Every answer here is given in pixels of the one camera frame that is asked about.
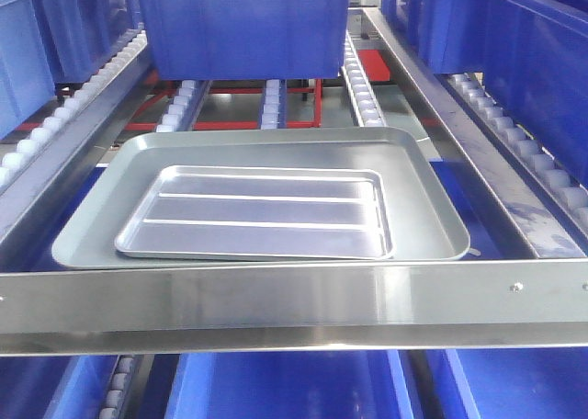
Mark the ribbed silver metal tray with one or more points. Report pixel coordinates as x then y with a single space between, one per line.
259 213

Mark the large grey-green tray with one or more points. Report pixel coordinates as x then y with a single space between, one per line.
424 223

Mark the blue bin shelf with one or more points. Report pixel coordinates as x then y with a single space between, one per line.
45 43
532 55

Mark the middle white roller track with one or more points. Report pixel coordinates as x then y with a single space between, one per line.
273 111

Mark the large blue bin centre back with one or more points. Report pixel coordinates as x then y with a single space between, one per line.
246 39

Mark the far left roller track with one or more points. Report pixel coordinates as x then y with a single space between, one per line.
14 163

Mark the far right roller track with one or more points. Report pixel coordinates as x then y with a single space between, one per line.
559 185

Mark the red metal floor frame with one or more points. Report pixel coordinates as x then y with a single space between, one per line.
237 105

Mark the steel divider rail right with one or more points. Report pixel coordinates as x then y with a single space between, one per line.
521 217

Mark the steel divider rail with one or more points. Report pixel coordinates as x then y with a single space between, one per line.
37 193
521 217

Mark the steel divider rail left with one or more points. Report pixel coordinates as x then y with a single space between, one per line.
37 193

